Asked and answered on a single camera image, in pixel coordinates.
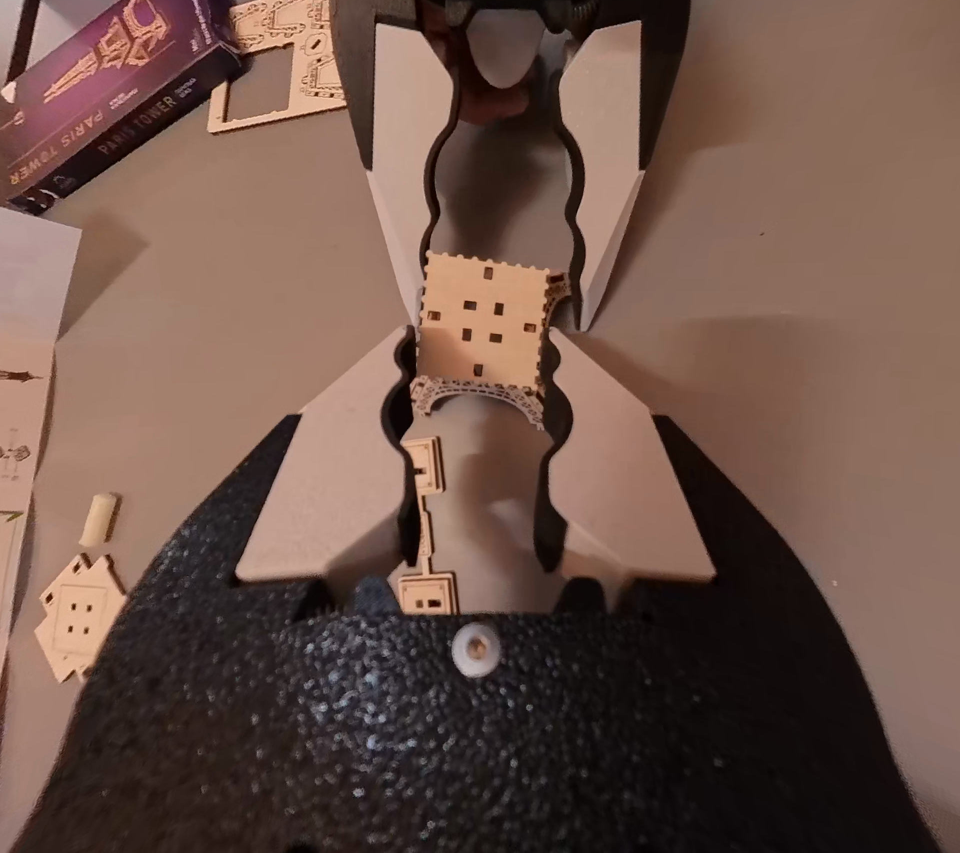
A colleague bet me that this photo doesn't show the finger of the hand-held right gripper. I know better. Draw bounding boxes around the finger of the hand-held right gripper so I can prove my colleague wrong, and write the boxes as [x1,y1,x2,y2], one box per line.
[555,19,648,334]
[366,19,462,329]

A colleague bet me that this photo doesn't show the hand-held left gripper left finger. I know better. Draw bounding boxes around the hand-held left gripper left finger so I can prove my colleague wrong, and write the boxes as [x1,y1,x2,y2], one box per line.
[232,324,423,607]

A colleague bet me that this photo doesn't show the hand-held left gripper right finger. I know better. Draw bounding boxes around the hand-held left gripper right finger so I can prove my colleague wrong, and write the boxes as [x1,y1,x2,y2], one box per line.
[534,326,719,610]

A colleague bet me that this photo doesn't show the wooden tower base model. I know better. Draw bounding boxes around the wooden tower base model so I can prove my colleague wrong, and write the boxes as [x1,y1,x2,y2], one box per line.
[408,251,573,433]

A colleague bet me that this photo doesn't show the person's right hand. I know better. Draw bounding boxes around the person's right hand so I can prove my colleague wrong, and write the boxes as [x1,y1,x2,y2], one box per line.
[459,73,535,125]

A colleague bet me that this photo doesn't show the wooden parts sheet with window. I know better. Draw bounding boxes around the wooden parts sheet with window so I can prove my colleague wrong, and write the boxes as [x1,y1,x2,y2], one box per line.
[206,0,354,136]

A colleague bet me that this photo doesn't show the small pale wax stick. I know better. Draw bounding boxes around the small pale wax stick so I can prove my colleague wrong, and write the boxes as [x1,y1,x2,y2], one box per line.
[78,491,121,548]

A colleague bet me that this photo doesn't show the wooden cross-shaped plate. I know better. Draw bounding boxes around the wooden cross-shaped plate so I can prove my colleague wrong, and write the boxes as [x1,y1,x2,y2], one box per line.
[33,553,129,685]

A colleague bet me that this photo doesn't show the dark puzzle box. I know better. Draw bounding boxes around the dark puzzle box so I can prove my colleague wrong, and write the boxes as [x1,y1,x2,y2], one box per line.
[0,0,245,217]

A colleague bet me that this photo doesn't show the paper instruction sheet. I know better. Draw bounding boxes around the paper instruction sheet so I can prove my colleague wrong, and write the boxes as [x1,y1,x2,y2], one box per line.
[0,206,84,682]

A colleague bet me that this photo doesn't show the black strip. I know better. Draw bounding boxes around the black strip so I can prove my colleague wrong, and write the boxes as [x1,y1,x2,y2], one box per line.
[3,0,48,88]

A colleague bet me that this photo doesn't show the wooden four-square connector frame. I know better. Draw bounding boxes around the wooden four-square connector frame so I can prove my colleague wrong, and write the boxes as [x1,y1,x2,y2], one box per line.
[397,434,460,618]

